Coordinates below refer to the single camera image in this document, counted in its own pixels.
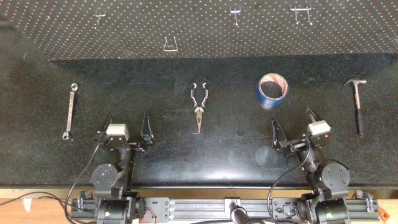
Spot pliers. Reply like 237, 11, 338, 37
190, 82, 209, 134

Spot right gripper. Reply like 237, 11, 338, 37
271, 107, 332, 156

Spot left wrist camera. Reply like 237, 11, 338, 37
106, 123, 130, 141

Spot thin black cable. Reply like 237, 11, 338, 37
0, 190, 73, 218

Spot wrench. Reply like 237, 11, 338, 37
62, 82, 79, 141

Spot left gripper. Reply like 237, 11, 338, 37
95, 111, 156, 154

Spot black pegboard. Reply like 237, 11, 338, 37
0, 0, 398, 62

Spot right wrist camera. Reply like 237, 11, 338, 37
306, 119, 331, 136

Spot mounting rail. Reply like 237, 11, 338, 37
70, 189, 381, 224

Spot metal hook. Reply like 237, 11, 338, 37
289, 5, 313, 26
229, 6, 242, 27
162, 35, 179, 53
95, 11, 107, 29

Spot hammer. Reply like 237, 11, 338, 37
343, 78, 368, 137

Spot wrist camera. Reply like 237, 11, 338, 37
306, 119, 331, 136
106, 123, 130, 141

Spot roll of blue tape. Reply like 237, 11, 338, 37
257, 72, 289, 110

